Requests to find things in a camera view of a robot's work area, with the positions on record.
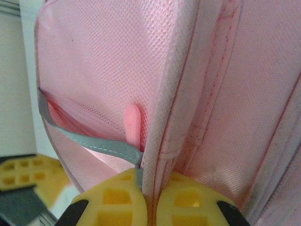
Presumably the pink school backpack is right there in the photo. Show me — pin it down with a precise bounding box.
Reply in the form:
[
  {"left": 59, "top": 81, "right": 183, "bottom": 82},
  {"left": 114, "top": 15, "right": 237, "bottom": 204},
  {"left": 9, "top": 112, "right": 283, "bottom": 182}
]
[{"left": 34, "top": 0, "right": 301, "bottom": 226}]

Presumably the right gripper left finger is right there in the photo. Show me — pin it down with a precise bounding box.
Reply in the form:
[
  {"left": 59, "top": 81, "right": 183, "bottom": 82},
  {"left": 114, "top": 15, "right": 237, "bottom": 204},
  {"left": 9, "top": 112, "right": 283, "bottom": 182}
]
[{"left": 56, "top": 168, "right": 149, "bottom": 226}]

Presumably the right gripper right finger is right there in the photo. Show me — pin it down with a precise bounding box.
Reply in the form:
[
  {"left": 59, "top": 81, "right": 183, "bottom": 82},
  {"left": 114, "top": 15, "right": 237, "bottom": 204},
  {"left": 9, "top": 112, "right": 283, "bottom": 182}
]
[{"left": 154, "top": 170, "right": 253, "bottom": 226}]

